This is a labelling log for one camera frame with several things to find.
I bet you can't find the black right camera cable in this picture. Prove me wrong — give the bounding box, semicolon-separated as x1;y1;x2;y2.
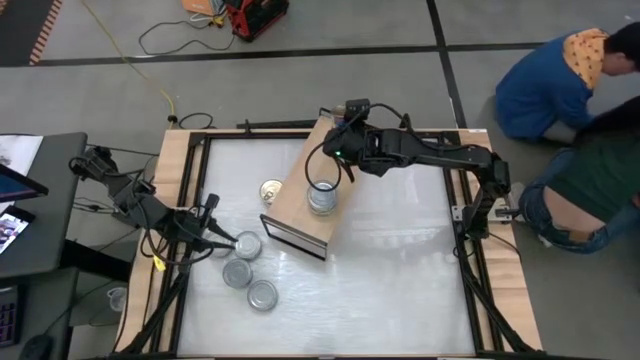
303;102;416;194

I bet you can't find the black computer mouse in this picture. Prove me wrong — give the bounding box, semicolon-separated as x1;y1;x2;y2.
18;333;55;360

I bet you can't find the white paper sheet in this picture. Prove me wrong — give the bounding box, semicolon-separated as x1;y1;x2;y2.
0;133;45;176

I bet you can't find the dark gray side desk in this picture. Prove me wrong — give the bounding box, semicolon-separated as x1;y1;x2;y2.
0;131;132;360

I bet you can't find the red black tool case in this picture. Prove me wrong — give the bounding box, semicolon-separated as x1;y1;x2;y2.
224;0;291;43

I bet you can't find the black aluminium table frame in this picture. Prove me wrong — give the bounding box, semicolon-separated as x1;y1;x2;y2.
112;113;544;360

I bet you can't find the yellow power cable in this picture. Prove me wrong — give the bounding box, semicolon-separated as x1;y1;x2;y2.
79;0;177;121

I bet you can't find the laptop with blue screen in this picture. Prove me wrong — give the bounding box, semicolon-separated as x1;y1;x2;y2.
0;163;50;204

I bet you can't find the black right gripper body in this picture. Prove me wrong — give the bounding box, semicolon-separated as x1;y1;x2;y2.
324;124;381;176

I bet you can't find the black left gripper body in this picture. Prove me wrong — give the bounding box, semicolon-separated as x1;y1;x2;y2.
169;209;209;251

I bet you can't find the short black looped cable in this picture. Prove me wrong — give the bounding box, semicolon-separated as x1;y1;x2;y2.
178;112;215;130

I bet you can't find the clear plastic cup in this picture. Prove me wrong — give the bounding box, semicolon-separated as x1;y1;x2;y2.
106;285;129;313

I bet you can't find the orange box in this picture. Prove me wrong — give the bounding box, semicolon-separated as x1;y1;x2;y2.
180;0;224;17

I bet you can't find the long black floor cable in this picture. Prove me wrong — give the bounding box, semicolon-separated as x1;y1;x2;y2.
137;18;237;57

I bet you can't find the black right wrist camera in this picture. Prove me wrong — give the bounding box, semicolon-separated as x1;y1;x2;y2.
343;98;372;122

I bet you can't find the smartphone with lit screen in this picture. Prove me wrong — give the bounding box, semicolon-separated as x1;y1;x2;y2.
0;204;37;256

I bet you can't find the person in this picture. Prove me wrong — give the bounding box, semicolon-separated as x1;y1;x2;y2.
494;21;640;145
517;96;640;255

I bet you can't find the black keyboard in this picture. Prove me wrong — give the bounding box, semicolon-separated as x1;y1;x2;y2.
0;284;25;349

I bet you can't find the wooden shelf black metal frame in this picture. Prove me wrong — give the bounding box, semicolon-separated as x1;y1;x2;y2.
259;106;380;262

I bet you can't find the black orange-striped floor mat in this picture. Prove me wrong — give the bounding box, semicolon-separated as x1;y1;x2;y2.
0;0;65;67

